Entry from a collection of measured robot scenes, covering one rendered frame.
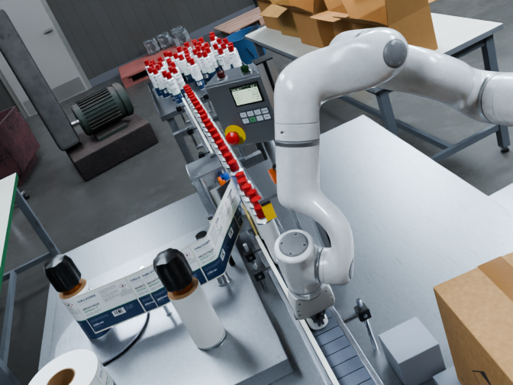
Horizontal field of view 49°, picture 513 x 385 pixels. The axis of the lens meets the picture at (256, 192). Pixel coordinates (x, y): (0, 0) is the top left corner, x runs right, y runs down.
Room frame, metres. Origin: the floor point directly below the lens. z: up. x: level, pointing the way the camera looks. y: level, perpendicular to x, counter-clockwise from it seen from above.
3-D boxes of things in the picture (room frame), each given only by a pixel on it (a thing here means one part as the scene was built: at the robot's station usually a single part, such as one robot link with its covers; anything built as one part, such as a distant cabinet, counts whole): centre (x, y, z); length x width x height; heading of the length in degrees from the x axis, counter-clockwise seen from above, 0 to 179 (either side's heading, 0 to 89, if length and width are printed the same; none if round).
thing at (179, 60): (3.79, 0.07, 0.98); 0.57 x 0.46 x 0.21; 94
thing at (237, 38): (6.06, -0.53, 0.28); 0.49 x 0.45 x 0.57; 93
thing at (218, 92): (1.43, -0.08, 1.38); 0.17 x 0.10 x 0.19; 59
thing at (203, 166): (1.73, 0.13, 1.14); 0.14 x 0.11 x 0.01; 4
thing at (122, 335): (1.45, 0.61, 0.89); 0.31 x 0.31 x 0.01
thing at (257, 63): (1.37, -0.14, 1.17); 0.04 x 0.04 x 0.67; 4
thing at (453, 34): (3.79, -0.99, 0.39); 2.20 x 0.80 x 0.78; 9
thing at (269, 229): (1.43, 0.01, 0.98); 0.05 x 0.05 x 0.20
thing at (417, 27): (2.94, -1.03, 0.97); 0.51 x 0.42 x 0.37; 104
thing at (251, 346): (1.41, 0.45, 0.86); 0.80 x 0.67 x 0.05; 4
